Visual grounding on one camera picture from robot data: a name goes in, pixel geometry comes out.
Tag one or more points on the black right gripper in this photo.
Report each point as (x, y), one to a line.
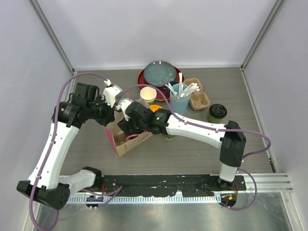
(126, 126)

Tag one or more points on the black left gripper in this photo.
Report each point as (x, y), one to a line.
(110, 116)

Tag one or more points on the stack of green paper cups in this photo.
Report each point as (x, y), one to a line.
(148, 94)

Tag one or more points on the pink paper gift bag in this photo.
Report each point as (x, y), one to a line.
(113, 129)

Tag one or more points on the green paper cup taken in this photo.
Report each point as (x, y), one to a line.
(169, 136)

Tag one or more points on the green paper cup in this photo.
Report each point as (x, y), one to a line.
(213, 120)

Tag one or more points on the brown cardboard cup carrier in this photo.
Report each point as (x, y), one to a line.
(120, 139)

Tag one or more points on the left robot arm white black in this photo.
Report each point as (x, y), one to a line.
(44, 185)

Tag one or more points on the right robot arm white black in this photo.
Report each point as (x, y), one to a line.
(227, 138)

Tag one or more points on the orange bowl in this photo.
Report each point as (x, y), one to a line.
(155, 107)

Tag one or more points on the red round plate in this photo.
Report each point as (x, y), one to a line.
(159, 97)

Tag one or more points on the blue grey plate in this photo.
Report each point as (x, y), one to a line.
(159, 73)

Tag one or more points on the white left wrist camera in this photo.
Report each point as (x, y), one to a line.
(111, 93)

